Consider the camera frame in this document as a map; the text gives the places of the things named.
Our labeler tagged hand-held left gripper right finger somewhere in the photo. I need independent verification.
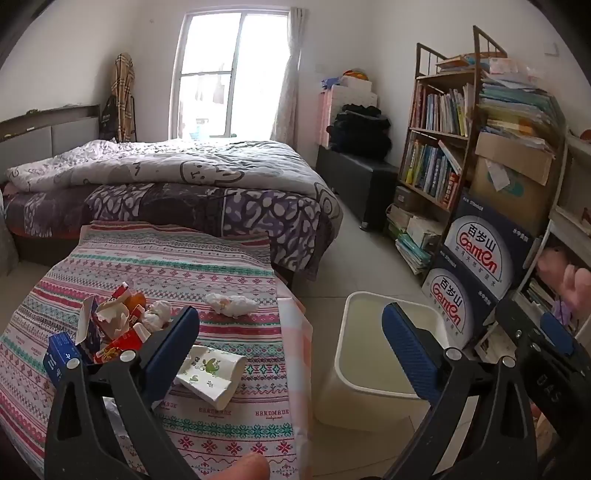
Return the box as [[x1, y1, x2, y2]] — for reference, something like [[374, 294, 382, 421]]
[[381, 302, 539, 480]]

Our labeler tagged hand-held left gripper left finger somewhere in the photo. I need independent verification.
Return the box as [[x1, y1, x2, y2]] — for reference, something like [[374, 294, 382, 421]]
[[45, 305, 200, 480]]

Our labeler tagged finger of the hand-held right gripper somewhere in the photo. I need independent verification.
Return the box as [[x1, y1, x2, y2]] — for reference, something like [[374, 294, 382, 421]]
[[539, 312, 591, 368], [495, 296, 591, 385]]

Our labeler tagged white tissue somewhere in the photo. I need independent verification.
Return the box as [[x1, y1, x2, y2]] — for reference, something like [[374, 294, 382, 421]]
[[141, 300, 175, 333]]

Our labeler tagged crushed white paper cup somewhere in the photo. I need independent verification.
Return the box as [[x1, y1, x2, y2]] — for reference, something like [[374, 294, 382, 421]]
[[174, 345, 249, 403]]

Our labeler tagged white trash bin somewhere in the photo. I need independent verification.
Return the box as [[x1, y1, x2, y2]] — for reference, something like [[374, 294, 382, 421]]
[[314, 291, 455, 432]]

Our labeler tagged red packaging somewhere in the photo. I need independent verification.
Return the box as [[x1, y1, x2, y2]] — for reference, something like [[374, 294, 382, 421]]
[[92, 323, 151, 365]]

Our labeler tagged orange fruit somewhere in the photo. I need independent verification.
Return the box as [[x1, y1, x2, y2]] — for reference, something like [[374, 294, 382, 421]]
[[124, 293, 147, 319]]

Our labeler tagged tissue with orange stain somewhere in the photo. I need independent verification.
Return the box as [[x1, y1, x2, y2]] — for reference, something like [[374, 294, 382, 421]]
[[204, 292, 258, 318]]

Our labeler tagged torn white and red box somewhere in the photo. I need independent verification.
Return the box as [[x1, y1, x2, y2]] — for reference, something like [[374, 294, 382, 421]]
[[76, 284, 132, 344]]

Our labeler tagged small blue carton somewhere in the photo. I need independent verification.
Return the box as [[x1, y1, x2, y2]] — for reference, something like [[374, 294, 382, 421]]
[[43, 332, 93, 388]]

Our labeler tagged purple plastic bag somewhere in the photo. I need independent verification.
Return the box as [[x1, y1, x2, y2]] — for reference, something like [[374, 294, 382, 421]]
[[556, 298, 578, 326]]

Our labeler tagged row of slim books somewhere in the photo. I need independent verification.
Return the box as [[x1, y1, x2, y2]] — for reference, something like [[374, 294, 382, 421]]
[[524, 277, 561, 319]]

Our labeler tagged pink plush toy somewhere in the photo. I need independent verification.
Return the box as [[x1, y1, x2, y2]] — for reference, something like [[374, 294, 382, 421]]
[[536, 247, 591, 312]]

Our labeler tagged navy water bottle carton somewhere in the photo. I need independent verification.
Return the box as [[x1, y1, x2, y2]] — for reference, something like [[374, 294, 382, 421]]
[[443, 189, 536, 296], [421, 251, 504, 349]]

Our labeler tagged striped patterned tablecloth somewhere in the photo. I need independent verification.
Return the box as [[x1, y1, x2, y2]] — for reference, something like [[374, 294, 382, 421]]
[[0, 220, 308, 480]]

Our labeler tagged white shelf unit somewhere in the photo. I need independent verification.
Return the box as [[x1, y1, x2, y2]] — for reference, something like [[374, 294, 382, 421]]
[[508, 131, 591, 342]]

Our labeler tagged pile of books and boxes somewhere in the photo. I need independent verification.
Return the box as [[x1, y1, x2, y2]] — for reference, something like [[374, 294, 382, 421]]
[[385, 185, 444, 275]]

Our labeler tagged brown cardboard box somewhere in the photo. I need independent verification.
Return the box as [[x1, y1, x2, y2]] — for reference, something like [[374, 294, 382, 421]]
[[468, 131, 557, 236]]

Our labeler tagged bed with purple patterned sheet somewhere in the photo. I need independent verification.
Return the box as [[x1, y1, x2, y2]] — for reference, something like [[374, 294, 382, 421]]
[[0, 138, 345, 282]]

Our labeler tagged row of colourful books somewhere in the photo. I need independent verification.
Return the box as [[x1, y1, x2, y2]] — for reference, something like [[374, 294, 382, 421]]
[[418, 83, 475, 137], [401, 138, 462, 208]]

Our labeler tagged black storage bench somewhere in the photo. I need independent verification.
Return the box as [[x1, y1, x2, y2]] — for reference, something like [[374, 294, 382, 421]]
[[316, 145, 400, 232]]

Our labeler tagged cartoon print grey quilt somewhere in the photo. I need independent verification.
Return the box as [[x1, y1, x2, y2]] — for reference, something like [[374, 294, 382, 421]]
[[6, 138, 342, 217]]

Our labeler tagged wooden bookshelf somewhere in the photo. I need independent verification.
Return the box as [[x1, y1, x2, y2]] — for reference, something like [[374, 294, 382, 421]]
[[398, 25, 509, 214]]

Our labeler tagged pile of papers and folders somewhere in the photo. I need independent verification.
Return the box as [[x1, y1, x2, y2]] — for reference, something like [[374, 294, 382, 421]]
[[475, 55, 566, 153]]

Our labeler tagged pile of black clothes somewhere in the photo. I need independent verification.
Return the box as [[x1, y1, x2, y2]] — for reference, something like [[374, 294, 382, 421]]
[[326, 104, 393, 162]]

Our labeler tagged black hanging bag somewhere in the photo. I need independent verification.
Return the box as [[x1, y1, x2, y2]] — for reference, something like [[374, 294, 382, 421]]
[[98, 95, 118, 139]]

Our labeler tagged grey bed headboard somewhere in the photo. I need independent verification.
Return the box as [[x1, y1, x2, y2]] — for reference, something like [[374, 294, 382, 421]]
[[0, 104, 101, 158]]

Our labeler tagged pink and white cabinet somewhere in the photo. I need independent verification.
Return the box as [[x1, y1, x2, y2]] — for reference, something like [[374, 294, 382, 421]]
[[316, 85, 379, 148]]

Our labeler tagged small stack of flat books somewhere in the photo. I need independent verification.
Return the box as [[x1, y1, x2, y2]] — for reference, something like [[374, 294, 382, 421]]
[[434, 53, 490, 75]]

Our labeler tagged pale floral curtain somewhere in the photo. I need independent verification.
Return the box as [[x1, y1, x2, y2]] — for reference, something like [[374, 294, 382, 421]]
[[272, 7, 308, 151]]

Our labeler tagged white framed window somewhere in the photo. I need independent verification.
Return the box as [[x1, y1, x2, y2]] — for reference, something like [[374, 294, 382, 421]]
[[171, 10, 291, 139]]

